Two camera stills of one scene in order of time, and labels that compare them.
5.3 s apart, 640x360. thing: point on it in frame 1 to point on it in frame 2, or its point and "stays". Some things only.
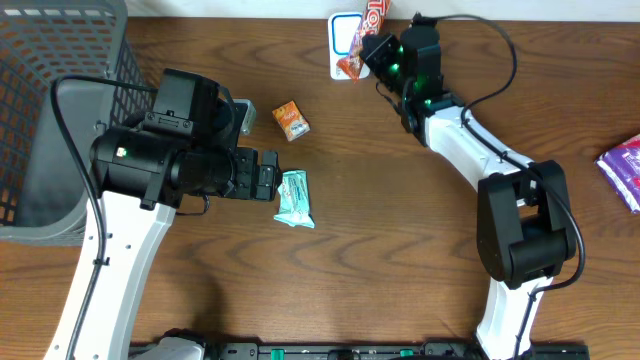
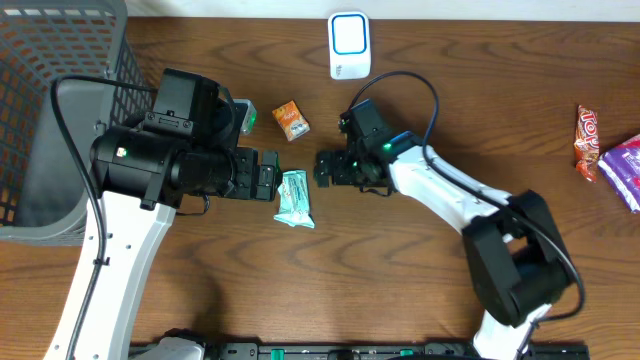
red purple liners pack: x=621 y=164 stays
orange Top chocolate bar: x=371 y=23 to x=587 y=144
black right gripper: x=372 y=56 to x=337 y=175
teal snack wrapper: x=294 y=201 stays
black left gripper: x=248 y=174 stays
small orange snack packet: x=292 y=121 stays
